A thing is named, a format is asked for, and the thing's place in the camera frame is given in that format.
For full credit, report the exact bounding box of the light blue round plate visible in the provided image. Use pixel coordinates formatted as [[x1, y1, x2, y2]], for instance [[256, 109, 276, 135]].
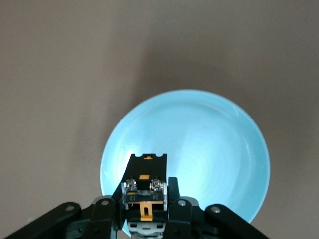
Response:
[[99, 89, 271, 239]]

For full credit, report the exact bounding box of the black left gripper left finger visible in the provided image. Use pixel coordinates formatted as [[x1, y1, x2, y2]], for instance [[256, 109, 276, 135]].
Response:
[[4, 183, 128, 239]]

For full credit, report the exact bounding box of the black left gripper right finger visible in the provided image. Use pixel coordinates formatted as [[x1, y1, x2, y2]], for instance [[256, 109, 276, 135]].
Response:
[[166, 176, 270, 239]]

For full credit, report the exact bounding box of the brown table mat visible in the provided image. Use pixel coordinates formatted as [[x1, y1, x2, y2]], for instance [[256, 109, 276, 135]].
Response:
[[0, 0, 319, 239]]

